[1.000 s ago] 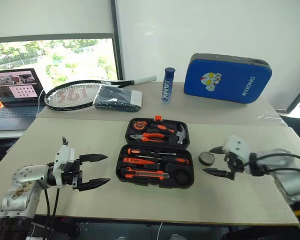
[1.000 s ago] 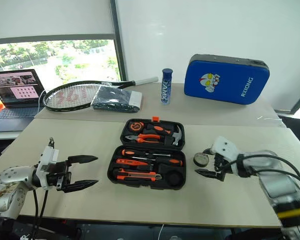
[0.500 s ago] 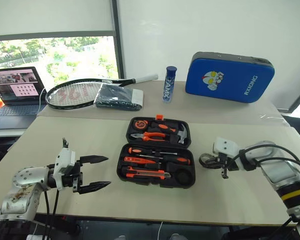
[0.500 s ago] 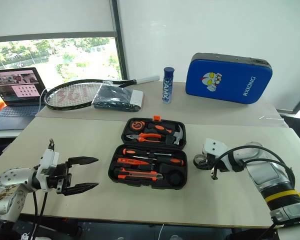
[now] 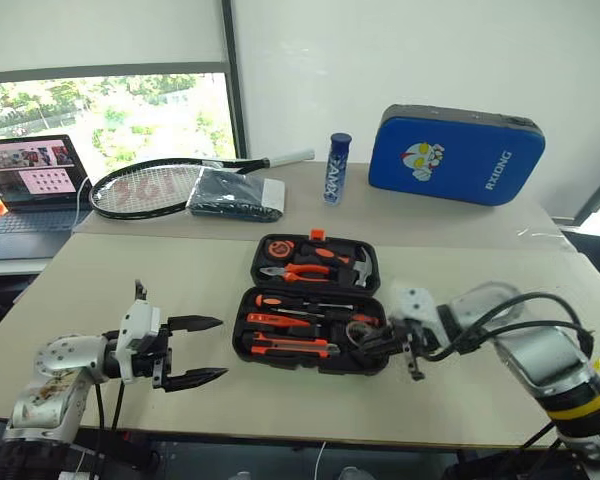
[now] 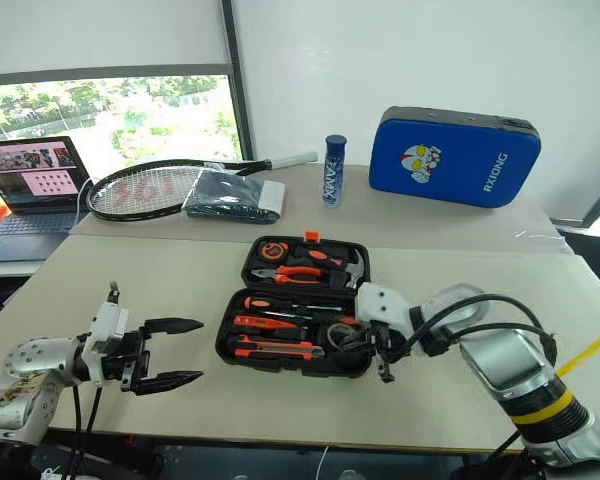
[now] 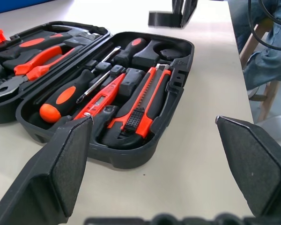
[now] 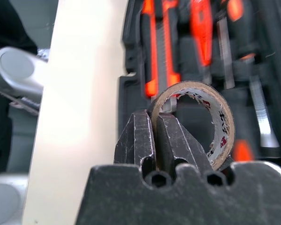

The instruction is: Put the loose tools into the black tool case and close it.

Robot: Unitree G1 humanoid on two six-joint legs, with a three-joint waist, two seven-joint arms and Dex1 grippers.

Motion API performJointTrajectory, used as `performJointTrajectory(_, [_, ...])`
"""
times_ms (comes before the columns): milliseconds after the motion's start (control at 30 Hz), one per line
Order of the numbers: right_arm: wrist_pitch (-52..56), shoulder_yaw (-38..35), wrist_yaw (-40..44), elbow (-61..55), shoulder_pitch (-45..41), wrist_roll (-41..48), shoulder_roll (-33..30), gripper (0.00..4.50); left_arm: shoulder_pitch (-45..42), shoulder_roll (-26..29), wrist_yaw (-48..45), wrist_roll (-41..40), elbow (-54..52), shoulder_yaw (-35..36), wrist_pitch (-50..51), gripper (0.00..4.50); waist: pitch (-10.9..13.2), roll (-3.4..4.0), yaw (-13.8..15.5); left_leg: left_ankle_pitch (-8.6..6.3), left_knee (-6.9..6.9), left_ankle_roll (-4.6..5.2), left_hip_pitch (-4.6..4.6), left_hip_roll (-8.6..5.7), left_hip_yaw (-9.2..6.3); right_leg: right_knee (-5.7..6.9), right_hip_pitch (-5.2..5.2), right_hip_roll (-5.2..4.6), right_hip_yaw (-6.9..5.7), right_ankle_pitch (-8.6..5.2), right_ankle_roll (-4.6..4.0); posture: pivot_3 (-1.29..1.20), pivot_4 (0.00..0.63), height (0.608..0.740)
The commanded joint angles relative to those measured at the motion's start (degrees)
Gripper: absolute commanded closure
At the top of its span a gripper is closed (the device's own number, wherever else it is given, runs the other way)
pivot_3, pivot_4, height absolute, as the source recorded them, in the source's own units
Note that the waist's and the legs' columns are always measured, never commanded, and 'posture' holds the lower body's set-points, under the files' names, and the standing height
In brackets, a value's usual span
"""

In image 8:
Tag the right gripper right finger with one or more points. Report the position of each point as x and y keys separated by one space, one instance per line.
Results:
x=175 y=140

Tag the orange voltage tester pen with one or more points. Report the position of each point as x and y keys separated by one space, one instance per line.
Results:
x=201 y=35

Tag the silver robot torso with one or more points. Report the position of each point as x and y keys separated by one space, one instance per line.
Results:
x=4 y=201

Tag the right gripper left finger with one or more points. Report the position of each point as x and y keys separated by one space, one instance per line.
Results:
x=135 y=140

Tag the black tape roll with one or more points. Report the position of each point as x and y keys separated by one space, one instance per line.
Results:
x=227 y=110

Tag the black orange utility knife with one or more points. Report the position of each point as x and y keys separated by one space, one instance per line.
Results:
x=152 y=47

